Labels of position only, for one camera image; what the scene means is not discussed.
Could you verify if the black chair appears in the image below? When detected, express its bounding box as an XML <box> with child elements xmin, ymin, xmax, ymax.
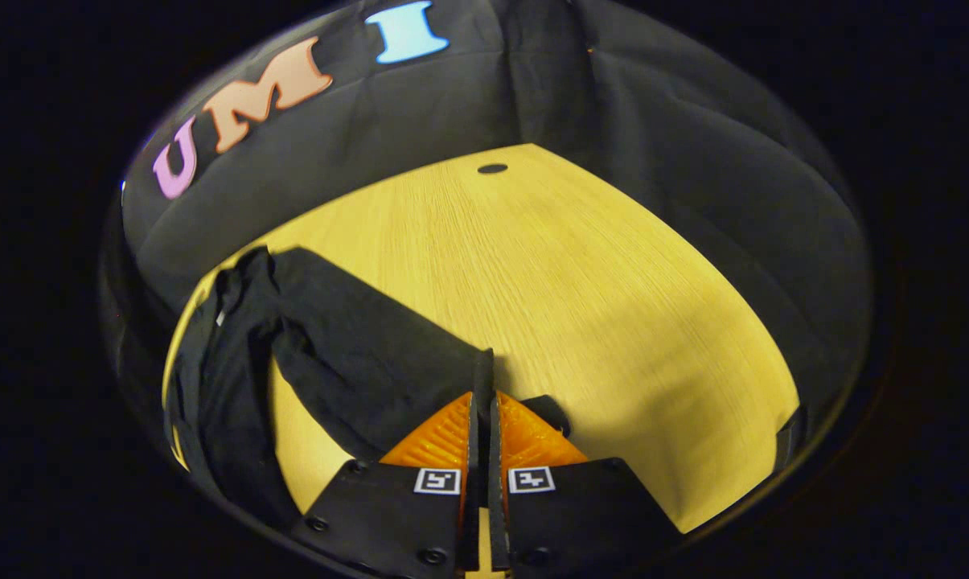
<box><xmin>774</xmin><ymin>404</ymin><xmax>808</xmax><ymax>477</ymax></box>

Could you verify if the black button shirt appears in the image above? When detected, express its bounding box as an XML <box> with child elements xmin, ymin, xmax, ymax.
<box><xmin>162</xmin><ymin>245</ymin><xmax>573</xmax><ymax>532</ymax></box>

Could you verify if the black backdrop cloth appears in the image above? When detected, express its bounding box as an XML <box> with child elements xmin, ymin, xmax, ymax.
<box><xmin>102</xmin><ymin>0</ymin><xmax>875</xmax><ymax>451</ymax></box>

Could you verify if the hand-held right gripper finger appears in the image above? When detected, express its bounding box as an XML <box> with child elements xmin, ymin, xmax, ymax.
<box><xmin>291</xmin><ymin>347</ymin><xmax>486</xmax><ymax>579</ymax></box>
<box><xmin>487</xmin><ymin>347</ymin><xmax>686</xmax><ymax>576</ymax></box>

